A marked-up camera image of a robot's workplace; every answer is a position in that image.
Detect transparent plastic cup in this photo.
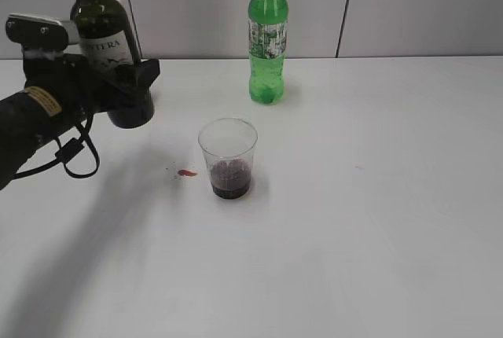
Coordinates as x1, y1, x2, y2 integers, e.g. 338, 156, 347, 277
198, 117, 259, 200

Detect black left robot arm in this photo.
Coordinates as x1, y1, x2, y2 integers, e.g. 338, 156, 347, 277
1, 53, 160, 187

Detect green plastic soda bottle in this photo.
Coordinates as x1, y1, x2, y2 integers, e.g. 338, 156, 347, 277
248, 0, 289, 105

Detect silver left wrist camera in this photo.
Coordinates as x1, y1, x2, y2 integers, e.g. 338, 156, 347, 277
6, 13, 80, 52

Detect spilled red wine drops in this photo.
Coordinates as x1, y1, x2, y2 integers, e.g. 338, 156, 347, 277
164, 162, 198, 180

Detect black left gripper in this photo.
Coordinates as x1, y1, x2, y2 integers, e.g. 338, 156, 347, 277
23, 51, 160, 126

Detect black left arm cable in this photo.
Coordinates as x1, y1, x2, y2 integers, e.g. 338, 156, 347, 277
14, 108, 101, 178

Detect dark red wine bottle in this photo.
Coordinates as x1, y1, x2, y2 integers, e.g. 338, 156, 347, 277
70, 0, 154, 129

